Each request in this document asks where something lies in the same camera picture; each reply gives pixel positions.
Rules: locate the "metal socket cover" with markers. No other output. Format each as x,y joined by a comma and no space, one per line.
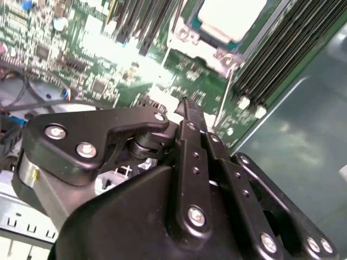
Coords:
198,55

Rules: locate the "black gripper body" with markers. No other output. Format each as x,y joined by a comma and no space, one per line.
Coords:
122,230

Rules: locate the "silver CPU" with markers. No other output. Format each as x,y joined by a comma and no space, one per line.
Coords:
230,16

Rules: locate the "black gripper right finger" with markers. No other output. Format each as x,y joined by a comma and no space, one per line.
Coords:
238,195

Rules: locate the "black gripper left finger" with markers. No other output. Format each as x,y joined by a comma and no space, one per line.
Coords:
81,130

